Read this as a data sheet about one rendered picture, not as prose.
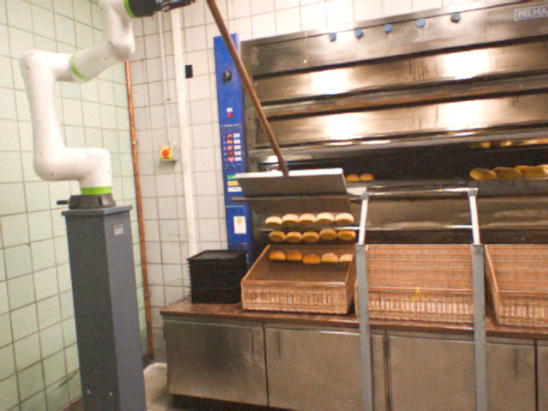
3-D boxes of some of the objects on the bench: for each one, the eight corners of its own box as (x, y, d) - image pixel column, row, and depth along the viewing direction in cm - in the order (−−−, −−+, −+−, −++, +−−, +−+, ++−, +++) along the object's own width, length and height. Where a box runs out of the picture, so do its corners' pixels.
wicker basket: (367, 290, 264) (365, 243, 262) (474, 294, 244) (473, 243, 242) (354, 318, 218) (351, 261, 216) (484, 325, 199) (482, 263, 197)
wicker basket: (270, 288, 285) (267, 243, 284) (361, 290, 266) (359, 243, 265) (240, 310, 239) (237, 258, 238) (348, 315, 220) (346, 258, 219)
